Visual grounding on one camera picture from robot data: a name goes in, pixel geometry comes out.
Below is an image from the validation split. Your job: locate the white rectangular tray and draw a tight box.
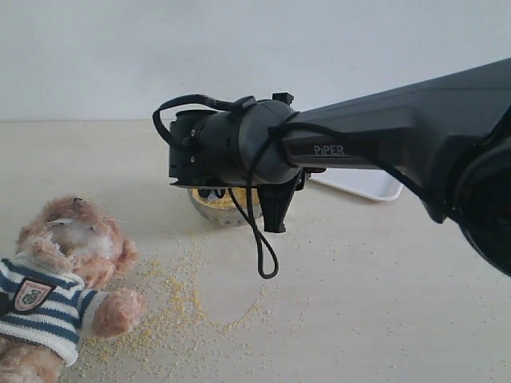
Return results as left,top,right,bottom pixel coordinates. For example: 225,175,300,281
310,168,403,202

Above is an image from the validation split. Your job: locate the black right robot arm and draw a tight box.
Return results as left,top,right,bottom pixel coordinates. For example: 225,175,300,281
153,59,510,274

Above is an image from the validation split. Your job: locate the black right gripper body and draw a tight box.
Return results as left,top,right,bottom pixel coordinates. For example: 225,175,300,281
167,97,295,188

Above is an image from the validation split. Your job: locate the steel bowl of millet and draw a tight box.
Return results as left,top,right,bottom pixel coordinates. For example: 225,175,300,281
188,188,263,227

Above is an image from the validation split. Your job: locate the plush bear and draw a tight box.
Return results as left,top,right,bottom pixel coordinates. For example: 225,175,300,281
1,195,145,382

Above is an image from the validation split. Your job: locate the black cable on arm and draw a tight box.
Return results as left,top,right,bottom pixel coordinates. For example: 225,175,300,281
152,93,440,279

